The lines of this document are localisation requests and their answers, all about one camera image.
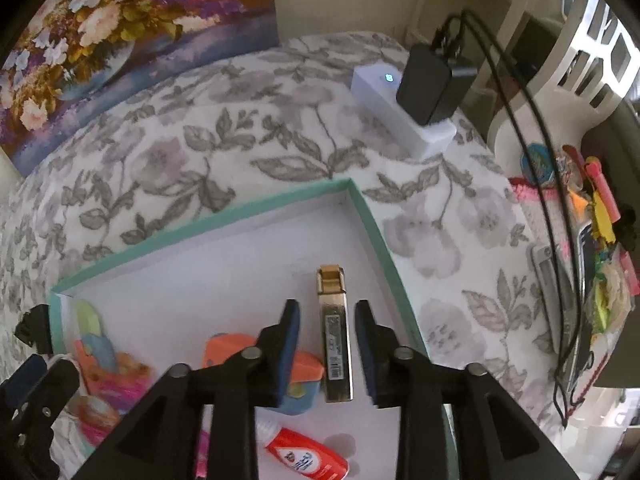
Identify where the blue round badge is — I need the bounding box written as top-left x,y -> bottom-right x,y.
520,142 -> 558,181

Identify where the pink toy figure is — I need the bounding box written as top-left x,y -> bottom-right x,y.
80,357 -> 151,443

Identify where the teal cardboard box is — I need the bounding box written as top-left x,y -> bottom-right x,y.
47,177 -> 431,480

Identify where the white power strip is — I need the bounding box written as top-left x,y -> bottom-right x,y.
350,62 -> 457,157

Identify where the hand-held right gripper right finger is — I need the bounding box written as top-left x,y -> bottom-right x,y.
354,300 -> 581,480

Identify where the black power adapter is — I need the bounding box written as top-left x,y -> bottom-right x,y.
396,42 -> 476,126

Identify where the salmon plastic piece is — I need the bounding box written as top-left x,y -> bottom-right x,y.
72,337 -> 118,391

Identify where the white plastic chair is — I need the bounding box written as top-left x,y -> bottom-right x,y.
487,0 -> 640,181

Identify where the red glue tube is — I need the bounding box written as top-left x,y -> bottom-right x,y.
255,422 -> 353,480

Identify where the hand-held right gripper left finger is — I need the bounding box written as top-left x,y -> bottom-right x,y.
72,299 -> 301,480

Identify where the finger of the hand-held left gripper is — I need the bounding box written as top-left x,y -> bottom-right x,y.
14,304 -> 53,353
0,355 -> 48,411

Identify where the light green plastic piece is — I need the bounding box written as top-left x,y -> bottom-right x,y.
75,300 -> 106,341

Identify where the pink highlighter pen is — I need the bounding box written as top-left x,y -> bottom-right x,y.
585,157 -> 623,221

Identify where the blue plastic case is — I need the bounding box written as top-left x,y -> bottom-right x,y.
277,352 -> 326,416

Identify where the floral painting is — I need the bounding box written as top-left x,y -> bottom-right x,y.
0,0 -> 278,178

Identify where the grey floral blanket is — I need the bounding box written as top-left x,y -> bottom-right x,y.
0,30 -> 566,441

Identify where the black cable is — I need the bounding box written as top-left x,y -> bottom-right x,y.
450,7 -> 601,428
432,12 -> 581,428

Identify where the crochet hanging organizer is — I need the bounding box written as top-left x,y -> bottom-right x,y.
507,142 -> 640,411

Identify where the silver metal tool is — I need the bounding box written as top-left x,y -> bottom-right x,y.
530,242 -> 576,356

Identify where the patterned metal lighter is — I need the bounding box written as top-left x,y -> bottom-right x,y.
315,264 -> 355,403

